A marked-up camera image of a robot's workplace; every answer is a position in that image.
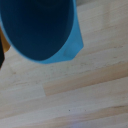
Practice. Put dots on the blue plastic cup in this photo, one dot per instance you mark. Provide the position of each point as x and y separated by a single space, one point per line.
40 26

